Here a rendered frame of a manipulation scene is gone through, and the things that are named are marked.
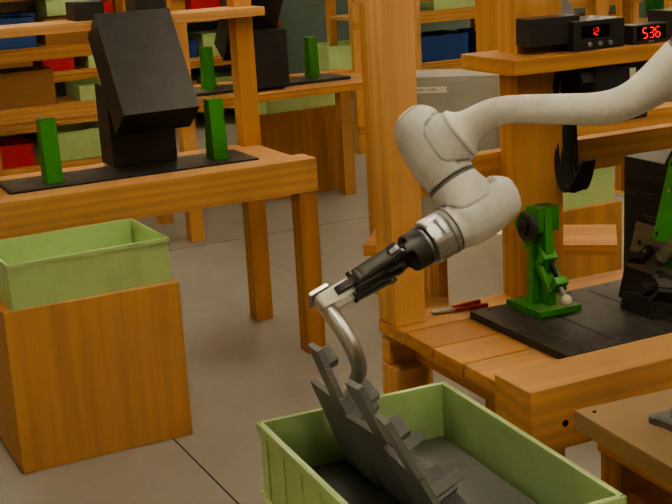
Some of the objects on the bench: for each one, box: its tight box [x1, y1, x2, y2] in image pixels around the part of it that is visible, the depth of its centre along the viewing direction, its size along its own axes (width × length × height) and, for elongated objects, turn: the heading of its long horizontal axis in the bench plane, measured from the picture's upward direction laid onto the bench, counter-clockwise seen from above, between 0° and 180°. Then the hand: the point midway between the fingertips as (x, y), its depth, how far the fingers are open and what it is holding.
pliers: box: [431, 299, 488, 315], centre depth 328 cm, size 16×5×1 cm, turn 126°
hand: (334, 297), depth 227 cm, fingers closed on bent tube, 3 cm apart
